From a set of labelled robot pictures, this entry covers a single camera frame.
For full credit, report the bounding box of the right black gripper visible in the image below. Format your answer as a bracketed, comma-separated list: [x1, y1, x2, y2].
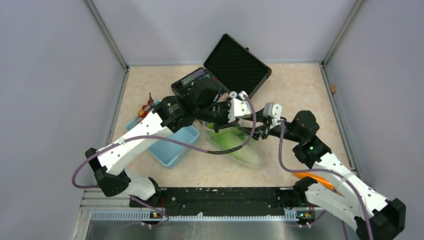
[238, 107, 303, 143]

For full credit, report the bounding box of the green napa cabbage toy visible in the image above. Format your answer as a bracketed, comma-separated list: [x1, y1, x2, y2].
[205, 122, 264, 168]

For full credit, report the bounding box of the clear zip top bag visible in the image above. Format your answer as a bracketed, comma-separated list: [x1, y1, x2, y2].
[198, 117, 266, 170]

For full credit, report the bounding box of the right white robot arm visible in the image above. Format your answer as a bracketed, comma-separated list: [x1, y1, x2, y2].
[255, 109, 406, 240]

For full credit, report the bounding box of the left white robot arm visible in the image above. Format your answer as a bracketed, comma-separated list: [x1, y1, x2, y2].
[85, 79, 238, 207]

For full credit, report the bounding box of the white single poker chip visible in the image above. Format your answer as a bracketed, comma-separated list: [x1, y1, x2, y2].
[228, 91, 239, 100]

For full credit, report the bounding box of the black poker chip case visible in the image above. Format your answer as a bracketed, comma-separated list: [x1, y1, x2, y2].
[171, 33, 272, 98]

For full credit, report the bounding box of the red cherry tomato bunch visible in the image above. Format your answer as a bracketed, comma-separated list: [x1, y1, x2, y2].
[137, 93, 156, 119]

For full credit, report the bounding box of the light blue plastic basket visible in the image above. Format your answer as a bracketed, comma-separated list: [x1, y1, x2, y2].
[125, 100, 201, 170]

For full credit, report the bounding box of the orange marker pen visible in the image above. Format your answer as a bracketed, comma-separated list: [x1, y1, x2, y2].
[294, 172, 342, 195]

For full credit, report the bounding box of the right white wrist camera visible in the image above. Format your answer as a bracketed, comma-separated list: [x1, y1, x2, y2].
[262, 102, 283, 129]

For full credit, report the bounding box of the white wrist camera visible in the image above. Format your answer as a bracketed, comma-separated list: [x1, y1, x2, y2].
[262, 102, 283, 129]
[228, 90, 253, 122]

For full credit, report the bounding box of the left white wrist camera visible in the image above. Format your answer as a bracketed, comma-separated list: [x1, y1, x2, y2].
[228, 90, 253, 122]

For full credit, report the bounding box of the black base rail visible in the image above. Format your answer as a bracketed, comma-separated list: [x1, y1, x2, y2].
[146, 187, 318, 217]

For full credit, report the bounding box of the white cable duct strip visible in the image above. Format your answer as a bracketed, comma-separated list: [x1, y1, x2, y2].
[91, 210, 299, 222]

